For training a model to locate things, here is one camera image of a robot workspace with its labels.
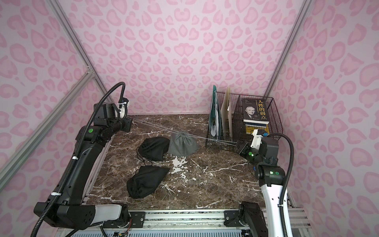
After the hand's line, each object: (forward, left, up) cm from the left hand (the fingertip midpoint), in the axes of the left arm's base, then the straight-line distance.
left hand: (126, 116), depth 73 cm
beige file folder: (+10, -53, -9) cm, 54 cm away
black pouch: (-22, -7, -27) cm, 36 cm away
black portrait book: (+15, -72, -12) cm, 74 cm away
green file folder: (+7, -46, -13) cm, 48 cm away
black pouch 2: (-2, -9, -27) cm, 29 cm away
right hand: (-12, -55, -7) cm, 56 cm away
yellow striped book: (+11, -71, -22) cm, 75 cm away
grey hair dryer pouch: (-9, -27, -12) cm, 31 cm away
